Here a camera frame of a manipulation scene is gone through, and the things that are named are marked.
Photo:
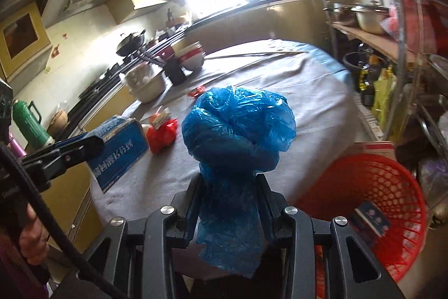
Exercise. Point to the pink bottle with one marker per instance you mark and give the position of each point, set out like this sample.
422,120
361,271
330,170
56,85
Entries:
17,146

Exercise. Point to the blue plastic bag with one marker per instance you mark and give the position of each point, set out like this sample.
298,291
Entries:
234,131

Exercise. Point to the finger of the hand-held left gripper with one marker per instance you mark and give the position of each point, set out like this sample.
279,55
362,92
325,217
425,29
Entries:
84,148
66,146

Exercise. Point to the cooking oil bottle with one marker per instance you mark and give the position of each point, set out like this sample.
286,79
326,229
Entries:
369,73

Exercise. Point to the small dark blue box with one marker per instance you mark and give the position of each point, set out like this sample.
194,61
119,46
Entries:
371,217

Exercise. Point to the long bamboo stick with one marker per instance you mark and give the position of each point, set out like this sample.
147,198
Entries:
255,54

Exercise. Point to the person's left hand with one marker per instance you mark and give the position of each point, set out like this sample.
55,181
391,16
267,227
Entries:
33,239

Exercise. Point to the white range hood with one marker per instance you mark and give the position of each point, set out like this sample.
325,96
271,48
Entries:
80,3

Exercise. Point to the black wok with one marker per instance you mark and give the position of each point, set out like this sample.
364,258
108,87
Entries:
130,43

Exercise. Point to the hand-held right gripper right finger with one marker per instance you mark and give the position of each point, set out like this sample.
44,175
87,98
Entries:
266,215

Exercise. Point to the large metal basin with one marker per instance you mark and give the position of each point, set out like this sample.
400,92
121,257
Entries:
371,18

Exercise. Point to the blue table cover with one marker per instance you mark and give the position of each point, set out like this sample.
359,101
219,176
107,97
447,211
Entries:
325,57

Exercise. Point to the black gas stove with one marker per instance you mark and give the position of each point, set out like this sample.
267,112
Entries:
101,80

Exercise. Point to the red plastic bag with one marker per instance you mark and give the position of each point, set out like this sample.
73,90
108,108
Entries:
162,139

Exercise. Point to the green thermos jug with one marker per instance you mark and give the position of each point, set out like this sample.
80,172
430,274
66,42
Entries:
29,124

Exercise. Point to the grey tablecloth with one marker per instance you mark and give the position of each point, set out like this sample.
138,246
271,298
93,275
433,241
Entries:
308,103

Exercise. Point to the black chopstick holder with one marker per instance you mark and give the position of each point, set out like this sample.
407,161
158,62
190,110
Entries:
176,73

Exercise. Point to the small metal pot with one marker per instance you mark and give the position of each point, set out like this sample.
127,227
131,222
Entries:
343,15

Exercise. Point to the white bowl red print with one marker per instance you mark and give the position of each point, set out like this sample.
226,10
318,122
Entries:
187,48
194,63

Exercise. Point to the red plastic basket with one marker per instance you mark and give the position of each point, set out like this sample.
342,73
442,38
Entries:
395,187

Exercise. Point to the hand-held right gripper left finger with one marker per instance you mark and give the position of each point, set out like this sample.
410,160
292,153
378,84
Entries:
191,215

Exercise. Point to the yellow plastic bag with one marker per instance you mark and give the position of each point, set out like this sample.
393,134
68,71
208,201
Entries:
383,99

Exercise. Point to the yellow framed cabinet door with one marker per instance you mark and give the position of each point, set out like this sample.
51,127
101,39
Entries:
21,36

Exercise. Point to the brown round jar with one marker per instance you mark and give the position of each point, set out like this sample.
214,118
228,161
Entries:
57,120

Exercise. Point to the blue cardboard box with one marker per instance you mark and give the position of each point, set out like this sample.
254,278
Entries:
120,148

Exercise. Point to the yellow base cabinet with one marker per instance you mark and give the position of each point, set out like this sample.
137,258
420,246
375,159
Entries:
280,20

